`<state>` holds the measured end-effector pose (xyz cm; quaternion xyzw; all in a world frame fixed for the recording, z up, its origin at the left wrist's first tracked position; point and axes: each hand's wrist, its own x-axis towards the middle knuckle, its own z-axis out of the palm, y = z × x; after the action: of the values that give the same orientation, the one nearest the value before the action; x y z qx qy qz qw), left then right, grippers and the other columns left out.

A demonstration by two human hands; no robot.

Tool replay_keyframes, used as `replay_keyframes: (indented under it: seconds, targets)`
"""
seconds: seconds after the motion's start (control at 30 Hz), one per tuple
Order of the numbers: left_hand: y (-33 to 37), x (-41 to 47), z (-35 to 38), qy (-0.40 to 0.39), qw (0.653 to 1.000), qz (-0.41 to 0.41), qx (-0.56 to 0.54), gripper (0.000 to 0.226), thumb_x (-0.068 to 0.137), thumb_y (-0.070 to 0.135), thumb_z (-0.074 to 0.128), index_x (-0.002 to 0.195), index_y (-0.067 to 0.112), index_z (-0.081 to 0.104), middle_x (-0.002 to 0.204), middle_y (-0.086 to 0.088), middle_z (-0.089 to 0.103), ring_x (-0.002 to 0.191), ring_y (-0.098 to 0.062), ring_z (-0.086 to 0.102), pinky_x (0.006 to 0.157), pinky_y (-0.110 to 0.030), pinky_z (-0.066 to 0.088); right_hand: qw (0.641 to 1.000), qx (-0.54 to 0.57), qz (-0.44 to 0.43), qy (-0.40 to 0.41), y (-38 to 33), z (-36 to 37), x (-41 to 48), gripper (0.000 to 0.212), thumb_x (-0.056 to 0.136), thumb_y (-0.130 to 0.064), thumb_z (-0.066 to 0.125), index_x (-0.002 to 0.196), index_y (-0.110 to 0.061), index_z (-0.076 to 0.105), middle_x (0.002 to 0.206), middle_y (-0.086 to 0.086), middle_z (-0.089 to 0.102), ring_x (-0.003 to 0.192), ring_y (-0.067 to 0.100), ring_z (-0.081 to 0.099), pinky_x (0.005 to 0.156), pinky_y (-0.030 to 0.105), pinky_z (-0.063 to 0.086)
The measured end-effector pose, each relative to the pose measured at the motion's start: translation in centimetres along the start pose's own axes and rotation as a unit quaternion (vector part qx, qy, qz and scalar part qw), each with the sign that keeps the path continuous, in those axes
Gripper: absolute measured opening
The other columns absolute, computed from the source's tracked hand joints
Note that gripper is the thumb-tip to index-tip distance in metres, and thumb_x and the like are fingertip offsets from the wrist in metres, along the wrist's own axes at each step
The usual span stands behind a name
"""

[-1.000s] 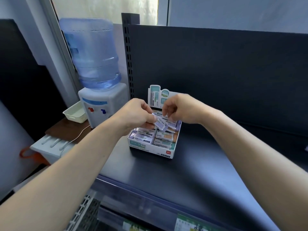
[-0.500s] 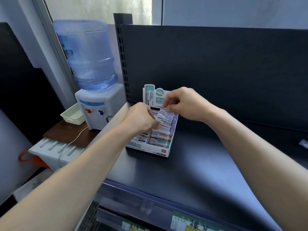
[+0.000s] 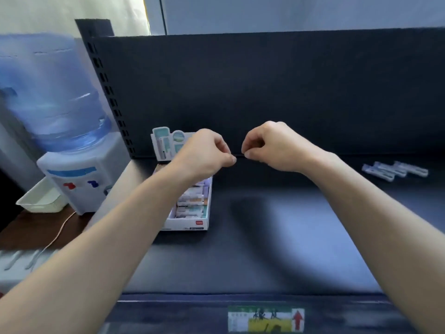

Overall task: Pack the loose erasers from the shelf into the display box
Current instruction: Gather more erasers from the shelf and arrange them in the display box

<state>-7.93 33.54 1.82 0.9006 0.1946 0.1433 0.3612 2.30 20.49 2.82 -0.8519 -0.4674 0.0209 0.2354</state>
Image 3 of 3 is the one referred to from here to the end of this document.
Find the person's left hand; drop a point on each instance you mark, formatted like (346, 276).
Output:
(200, 153)

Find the dark metal shelf unit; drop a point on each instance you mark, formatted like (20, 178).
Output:
(278, 90)

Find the person's right thumb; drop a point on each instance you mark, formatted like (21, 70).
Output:
(255, 155)

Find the person's left forearm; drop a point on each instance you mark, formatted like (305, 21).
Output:
(104, 246)

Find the small white product packet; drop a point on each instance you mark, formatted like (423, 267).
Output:
(193, 197)
(202, 183)
(189, 212)

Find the brown wooden side table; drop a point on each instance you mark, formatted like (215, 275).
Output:
(31, 227)

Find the green yellow shelf label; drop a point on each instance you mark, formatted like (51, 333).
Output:
(266, 320)

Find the person's right forearm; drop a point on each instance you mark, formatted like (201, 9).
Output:
(382, 233)

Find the person's right hand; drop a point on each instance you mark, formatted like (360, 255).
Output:
(281, 146)

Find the blue water bottle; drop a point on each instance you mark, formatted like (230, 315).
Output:
(52, 97)

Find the white plastic tray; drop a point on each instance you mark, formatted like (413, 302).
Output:
(40, 201)

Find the white cardboard display box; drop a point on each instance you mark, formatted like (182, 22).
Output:
(189, 224)

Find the person's left thumb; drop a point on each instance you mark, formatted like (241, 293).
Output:
(228, 161)

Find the white water dispenser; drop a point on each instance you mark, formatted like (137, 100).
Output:
(81, 177)

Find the clear blister packet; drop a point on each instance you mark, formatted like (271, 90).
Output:
(391, 169)
(378, 172)
(412, 169)

